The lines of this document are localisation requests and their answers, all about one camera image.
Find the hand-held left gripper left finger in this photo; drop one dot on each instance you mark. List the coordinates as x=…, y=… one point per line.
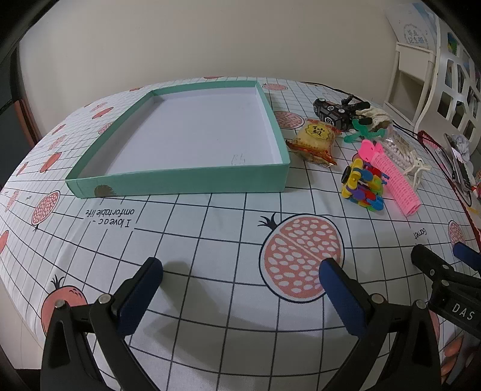
x=139, y=297

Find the black toy car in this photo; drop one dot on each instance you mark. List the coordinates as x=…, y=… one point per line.
x=330, y=112

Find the teal cardboard box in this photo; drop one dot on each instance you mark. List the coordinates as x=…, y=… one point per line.
x=180, y=128

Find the dark cabinet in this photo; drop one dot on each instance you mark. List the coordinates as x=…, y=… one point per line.
x=15, y=112

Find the pink hair roller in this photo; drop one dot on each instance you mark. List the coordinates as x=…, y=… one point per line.
x=394, y=178

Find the crumpled silver foil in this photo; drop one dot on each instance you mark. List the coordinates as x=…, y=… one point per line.
x=462, y=144

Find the green plastic toy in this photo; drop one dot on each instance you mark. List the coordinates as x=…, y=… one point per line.
x=360, y=134

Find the beige paper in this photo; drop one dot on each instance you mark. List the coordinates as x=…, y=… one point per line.
x=377, y=115

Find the pale blue printed card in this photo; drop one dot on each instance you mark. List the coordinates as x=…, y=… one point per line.
x=411, y=26

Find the yellow snack packet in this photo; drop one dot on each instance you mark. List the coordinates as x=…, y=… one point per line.
x=313, y=139

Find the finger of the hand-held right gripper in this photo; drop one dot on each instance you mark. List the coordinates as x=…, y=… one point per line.
x=426, y=257
x=468, y=255

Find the white wooden shelf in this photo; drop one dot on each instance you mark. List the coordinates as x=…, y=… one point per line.
x=409, y=64

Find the colourful building block toy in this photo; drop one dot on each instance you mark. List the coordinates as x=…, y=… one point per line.
x=362, y=186

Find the pomegranate print grid tablecloth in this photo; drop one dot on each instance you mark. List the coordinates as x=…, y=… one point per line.
x=210, y=240

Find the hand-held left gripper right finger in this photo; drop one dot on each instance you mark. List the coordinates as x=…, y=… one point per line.
x=340, y=300

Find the black electronic device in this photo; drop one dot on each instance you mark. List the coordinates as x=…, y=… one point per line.
x=459, y=165

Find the black hair clip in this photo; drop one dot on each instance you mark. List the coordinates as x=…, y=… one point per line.
x=353, y=102

